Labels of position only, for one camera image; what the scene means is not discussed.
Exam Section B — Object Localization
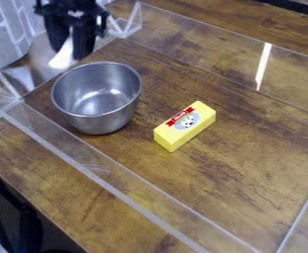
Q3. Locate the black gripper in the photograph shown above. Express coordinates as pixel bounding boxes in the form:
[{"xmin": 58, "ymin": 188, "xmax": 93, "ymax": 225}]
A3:
[{"xmin": 34, "ymin": 0, "xmax": 109, "ymax": 60}]

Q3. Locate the silver metal pot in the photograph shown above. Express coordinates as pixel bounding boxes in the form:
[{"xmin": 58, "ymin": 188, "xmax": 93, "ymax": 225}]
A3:
[{"xmin": 50, "ymin": 61, "xmax": 142, "ymax": 134}]

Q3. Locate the white brick pattern curtain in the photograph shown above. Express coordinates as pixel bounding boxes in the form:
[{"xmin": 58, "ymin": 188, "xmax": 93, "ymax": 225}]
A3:
[{"xmin": 0, "ymin": 0, "xmax": 114, "ymax": 76}]

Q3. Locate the yellow butter block toy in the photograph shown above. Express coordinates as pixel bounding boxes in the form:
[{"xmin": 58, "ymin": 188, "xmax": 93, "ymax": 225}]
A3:
[{"xmin": 153, "ymin": 101, "xmax": 216, "ymax": 152}]

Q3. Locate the clear acrylic enclosure wall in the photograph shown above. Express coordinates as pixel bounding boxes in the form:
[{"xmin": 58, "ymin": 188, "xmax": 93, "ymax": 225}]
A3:
[{"xmin": 0, "ymin": 0, "xmax": 308, "ymax": 253}]

